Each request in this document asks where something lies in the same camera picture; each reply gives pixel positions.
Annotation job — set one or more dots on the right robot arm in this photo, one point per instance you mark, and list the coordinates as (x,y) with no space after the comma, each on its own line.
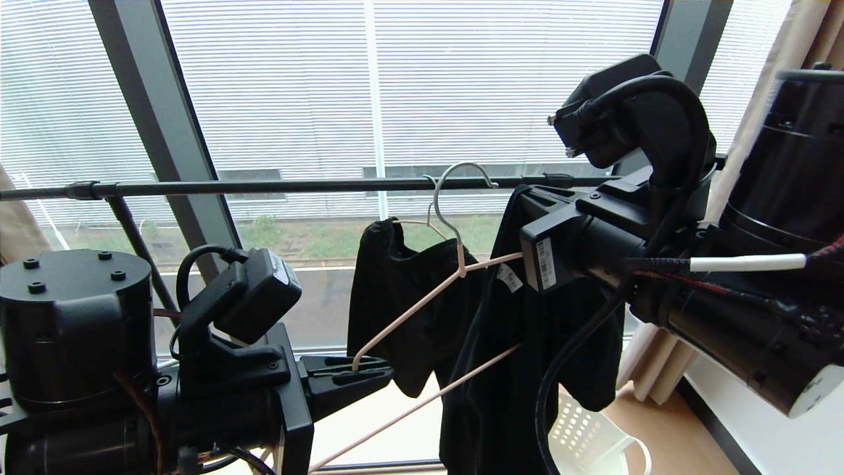
(791,185)

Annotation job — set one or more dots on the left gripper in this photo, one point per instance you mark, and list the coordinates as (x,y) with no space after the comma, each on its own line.
(297,422)

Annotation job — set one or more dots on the beige curtain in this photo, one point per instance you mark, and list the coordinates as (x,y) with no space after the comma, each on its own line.
(791,39)
(13,231)

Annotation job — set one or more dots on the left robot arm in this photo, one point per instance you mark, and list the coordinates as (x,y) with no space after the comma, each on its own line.
(72,330)

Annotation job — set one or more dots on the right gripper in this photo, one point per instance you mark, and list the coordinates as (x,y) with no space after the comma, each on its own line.
(567,257)

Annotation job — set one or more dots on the window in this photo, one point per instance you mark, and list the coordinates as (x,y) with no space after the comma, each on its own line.
(151,99)

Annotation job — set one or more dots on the black short-sleeved shirt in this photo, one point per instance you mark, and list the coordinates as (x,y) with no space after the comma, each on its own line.
(514,363)

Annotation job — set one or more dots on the black clothes rack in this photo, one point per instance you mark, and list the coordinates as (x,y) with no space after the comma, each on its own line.
(86,190)

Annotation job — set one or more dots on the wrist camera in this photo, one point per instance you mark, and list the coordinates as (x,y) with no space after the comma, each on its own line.
(626,119)
(260,297)

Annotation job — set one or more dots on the pink clothes hanger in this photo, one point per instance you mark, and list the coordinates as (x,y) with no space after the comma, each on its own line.
(428,210)
(460,260)

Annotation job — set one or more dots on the white laundry basket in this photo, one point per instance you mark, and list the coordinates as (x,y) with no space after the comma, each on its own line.
(593,435)

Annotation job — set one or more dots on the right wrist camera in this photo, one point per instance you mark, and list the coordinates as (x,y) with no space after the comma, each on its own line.
(626,119)

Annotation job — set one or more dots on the black trousers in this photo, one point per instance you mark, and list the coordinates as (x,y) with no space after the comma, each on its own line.
(395,297)

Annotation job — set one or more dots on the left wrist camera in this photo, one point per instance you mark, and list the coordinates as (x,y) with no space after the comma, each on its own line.
(260,297)

